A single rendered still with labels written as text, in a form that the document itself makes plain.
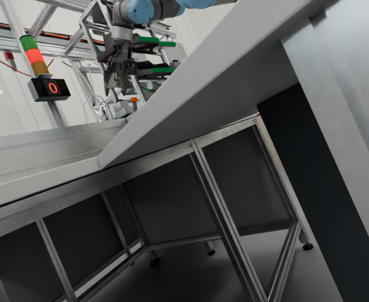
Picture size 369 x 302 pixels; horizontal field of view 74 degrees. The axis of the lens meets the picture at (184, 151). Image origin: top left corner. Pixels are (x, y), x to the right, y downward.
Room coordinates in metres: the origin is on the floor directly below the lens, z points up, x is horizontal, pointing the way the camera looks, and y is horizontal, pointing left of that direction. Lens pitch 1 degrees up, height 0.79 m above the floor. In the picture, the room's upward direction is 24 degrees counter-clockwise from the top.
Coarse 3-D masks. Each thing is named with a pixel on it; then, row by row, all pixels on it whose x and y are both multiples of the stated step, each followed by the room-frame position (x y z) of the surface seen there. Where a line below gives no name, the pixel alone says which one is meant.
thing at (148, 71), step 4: (140, 64) 1.32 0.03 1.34; (144, 64) 1.30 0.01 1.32; (148, 64) 1.29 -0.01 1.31; (152, 64) 1.27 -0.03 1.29; (140, 68) 1.33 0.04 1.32; (144, 68) 1.31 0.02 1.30; (148, 68) 1.29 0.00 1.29; (152, 68) 1.10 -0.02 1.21; (156, 68) 1.12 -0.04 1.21; (160, 68) 1.14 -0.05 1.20; (164, 68) 1.16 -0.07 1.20; (168, 68) 1.18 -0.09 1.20; (136, 72) 1.18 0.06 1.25; (140, 72) 1.16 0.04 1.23; (144, 72) 1.14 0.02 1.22; (148, 72) 1.12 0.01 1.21; (152, 72) 1.10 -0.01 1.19; (156, 72) 1.12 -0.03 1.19; (160, 72) 1.14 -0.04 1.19; (164, 72) 1.16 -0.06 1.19; (168, 72) 1.18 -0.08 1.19; (128, 76) 1.22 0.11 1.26
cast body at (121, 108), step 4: (120, 100) 0.97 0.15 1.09; (116, 104) 0.96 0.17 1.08; (120, 104) 0.95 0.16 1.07; (124, 104) 0.97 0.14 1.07; (128, 104) 0.98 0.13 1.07; (116, 108) 0.97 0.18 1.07; (120, 108) 0.95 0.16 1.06; (124, 108) 0.94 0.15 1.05; (128, 108) 0.96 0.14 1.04; (132, 108) 0.98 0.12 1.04; (116, 112) 0.97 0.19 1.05; (120, 112) 0.96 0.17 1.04; (124, 112) 0.95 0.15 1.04; (128, 112) 0.95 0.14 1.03; (132, 112) 0.97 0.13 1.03; (116, 116) 0.98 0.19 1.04; (120, 116) 0.96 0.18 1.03
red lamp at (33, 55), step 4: (28, 52) 0.87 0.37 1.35; (32, 52) 0.87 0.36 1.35; (36, 52) 0.87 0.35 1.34; (40, 52) 0.89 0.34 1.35; (28, 56) 0.87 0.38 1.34; (32, 56) 0.87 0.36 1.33; (36, 56) 0.87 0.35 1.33; (40, 56) 0.88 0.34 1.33; (28, 60) 0.87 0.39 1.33; (32, 60) 0.87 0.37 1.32; (36, 60) 0.87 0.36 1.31; (40, 60) 0.88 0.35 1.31
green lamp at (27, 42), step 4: (28, 36) 0.87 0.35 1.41; (20, 40) 0.87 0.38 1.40; (24, 40) 0.87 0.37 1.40; (28, 40) 0.87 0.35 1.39; (32, 40) 0.88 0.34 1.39; (24, 44) 0.87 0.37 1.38; (28, 44) 0.87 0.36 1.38; (32, 44) 0.87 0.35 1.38; (36, 44) 0.89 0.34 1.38; (24, 48) 0.87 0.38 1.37; (28, 48) 0.87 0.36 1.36; (32, 48) 0.87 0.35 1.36; (36, 48) 0.88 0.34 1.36
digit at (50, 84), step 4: (44, 80) 0.86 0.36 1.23; (48, 80) 0.87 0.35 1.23; (52, 80) 0.88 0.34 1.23; (48, 84) 0.87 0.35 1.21; (52, 84) 0.88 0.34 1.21; (56, 84) 0.89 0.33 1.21; (48, 88) 0.86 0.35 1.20; (52, 88) 0.87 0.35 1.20; (56, 88) 0.89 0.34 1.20; (48, 92) 0.86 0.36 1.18; (52, 92) 0.87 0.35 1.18; (56, 92) 0.88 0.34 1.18; (60, 92) 0.89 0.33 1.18
